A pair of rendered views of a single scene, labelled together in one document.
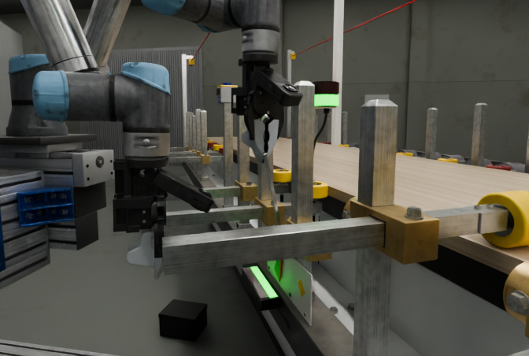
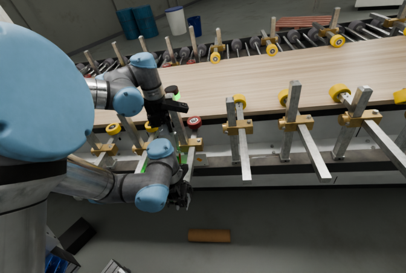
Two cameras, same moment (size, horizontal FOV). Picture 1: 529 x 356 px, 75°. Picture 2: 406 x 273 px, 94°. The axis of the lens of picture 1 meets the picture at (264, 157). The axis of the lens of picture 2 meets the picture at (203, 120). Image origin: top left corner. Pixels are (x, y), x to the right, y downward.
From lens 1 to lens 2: 0.70 m
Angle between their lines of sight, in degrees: 62
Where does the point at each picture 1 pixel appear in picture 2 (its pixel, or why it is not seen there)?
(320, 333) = (213, 163)
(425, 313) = (217, 134)
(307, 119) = not seen: hidden behind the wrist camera
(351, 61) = not seen: outside the picture
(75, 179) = (49, 247)
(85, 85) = (166, 177)
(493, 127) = (84, 16)
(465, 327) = not seen: hidden behind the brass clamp
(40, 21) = (82, 183)
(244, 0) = (146, 76)
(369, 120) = (231, 105)
